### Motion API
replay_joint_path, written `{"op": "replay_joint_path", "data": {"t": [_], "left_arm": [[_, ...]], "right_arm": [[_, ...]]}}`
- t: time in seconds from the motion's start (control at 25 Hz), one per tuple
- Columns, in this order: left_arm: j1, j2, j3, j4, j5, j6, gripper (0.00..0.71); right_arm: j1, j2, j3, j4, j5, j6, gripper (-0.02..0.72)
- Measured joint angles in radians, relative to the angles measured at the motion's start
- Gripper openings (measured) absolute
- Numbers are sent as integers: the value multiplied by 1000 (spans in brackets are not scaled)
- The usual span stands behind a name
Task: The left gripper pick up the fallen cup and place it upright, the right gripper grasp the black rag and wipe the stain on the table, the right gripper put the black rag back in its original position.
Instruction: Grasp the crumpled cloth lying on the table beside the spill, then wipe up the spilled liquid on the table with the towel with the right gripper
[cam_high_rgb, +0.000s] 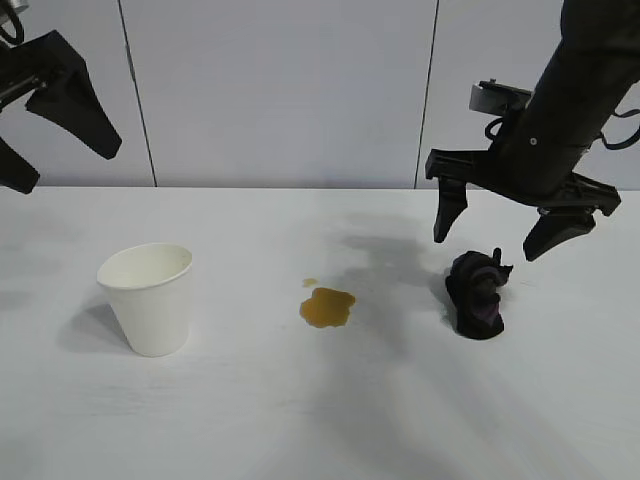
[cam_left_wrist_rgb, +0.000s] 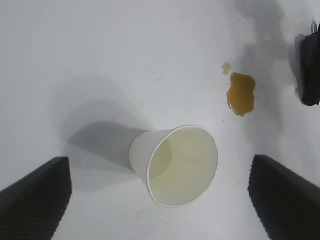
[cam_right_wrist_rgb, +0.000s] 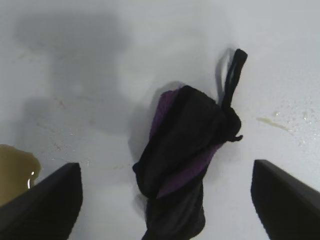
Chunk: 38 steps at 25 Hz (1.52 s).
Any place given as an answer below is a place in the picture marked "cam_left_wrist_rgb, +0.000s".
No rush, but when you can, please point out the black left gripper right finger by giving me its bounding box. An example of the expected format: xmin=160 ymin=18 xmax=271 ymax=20
xmin=247 ymin=154 xmax=320 ymax=240

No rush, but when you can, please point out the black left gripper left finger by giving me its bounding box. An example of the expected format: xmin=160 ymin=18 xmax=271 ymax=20
xmin=0 ymin=156 xmax=73 ymax=240

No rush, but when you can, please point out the white paper cup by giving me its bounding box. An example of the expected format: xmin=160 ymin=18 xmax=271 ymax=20
xmin=129 ymin=124 xmax=220 ymax=208

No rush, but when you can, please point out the black purple cloth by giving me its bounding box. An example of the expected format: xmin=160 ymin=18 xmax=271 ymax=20
xmin=294 ymin=20 xmax=320 ymax=107

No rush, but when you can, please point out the brown liquid puddle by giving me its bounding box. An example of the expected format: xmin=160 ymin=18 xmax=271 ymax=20
xmin=225 ymin=72 xmax=257 ymax=118

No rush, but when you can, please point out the small brown liquid drop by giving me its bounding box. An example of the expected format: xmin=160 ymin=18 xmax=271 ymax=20
xmin=220 ymin=62 xmax=233 ymax=76

